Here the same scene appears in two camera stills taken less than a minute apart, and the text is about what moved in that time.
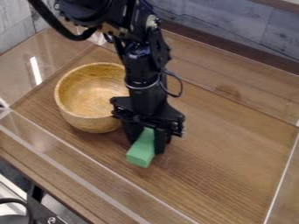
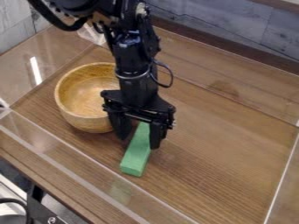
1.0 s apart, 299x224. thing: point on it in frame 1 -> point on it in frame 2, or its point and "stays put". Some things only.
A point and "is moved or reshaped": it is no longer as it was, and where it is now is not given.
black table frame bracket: x=40 y=214 stays put
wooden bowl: x=84 y=90 stays put
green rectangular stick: x=141 y=151 is moved or reshaped
